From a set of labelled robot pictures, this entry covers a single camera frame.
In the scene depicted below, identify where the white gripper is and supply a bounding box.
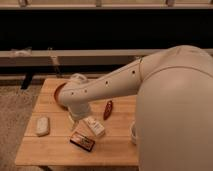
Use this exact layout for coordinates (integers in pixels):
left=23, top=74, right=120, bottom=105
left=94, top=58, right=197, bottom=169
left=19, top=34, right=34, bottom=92
left=68, top=106, right=91, bottom=131

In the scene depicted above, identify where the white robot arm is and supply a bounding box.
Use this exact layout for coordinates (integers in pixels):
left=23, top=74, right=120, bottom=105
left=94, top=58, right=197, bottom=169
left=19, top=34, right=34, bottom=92
left=57, top=46, right=213, bottom=171

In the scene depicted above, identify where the dark orange flat box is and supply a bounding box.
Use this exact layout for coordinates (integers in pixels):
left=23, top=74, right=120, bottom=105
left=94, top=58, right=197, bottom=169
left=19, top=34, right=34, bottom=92
left=70, top=132, right=95, bottom=152

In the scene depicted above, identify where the white small box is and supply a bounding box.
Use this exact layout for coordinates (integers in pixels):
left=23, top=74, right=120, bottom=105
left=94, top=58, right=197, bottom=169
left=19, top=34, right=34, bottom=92
left=84, top=116, right=105, bottom=137

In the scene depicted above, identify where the wooden table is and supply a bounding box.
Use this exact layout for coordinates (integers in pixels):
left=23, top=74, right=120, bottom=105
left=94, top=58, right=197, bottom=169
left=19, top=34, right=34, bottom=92
left=15, top=78, right=138, bottom=166

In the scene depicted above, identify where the crumpled clear plastic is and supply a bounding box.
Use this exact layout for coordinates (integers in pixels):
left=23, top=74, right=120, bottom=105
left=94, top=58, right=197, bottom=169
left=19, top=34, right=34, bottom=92
left=11, top=48, right=32, bottom=57

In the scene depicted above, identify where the long metal rail beam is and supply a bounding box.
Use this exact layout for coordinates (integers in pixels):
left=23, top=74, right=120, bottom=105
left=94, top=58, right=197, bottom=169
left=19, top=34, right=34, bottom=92
left=0, top=48, right=213, bottom=68

